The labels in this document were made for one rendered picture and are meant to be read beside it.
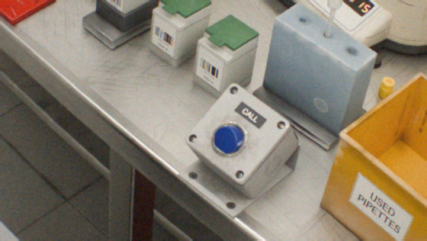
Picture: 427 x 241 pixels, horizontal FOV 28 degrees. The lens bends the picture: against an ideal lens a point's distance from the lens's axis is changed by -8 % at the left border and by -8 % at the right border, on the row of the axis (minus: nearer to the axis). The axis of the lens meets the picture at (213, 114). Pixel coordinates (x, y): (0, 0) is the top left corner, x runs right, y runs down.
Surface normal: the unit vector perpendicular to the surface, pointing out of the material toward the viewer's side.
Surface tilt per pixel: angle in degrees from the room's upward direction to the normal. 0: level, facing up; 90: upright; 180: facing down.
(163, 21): 90
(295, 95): 90
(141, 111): 0
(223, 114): 30
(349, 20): 25
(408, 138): 90
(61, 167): 0
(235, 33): 0
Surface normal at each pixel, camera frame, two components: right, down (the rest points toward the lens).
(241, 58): 0.72, 0.54
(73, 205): 0.11, -0.70
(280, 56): -0.66, 0.48
